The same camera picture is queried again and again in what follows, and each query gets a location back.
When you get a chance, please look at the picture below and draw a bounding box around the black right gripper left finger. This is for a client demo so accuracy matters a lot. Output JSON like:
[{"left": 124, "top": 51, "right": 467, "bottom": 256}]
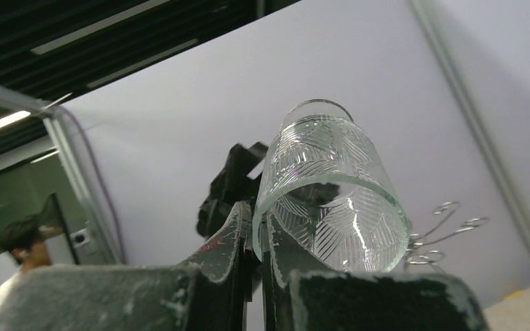
[{"left": 0, "top": 201, "right": 251, "bottom": 330}]

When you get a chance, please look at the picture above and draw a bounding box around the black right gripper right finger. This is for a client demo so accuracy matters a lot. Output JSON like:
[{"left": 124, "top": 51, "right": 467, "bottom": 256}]
[{"left": 260, "top": 217, "right": 489, "bottom": 330}]

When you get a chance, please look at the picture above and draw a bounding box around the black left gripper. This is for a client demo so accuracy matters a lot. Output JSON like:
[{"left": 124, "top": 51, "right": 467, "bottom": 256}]
[{"left": 195, "top": 141, "right": 339, "bottom": 241}]

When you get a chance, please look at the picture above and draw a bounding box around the clear wine glass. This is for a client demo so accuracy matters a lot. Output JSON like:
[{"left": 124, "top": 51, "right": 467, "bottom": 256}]
[{"left": 252, "top": 99, "right": 409, "bottom": 272}]

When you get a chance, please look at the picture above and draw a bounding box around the chrome wine glass rack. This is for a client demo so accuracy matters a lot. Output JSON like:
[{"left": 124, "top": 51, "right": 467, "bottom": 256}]
[{"left": 402, "top": 201, "right": 491, "bottom": 274}]

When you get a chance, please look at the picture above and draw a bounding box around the person with dark hair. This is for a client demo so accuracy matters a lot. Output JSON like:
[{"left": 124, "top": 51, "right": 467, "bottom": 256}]
[{"left": 0, "top": 214, "right": 53, "bottom": 331}]

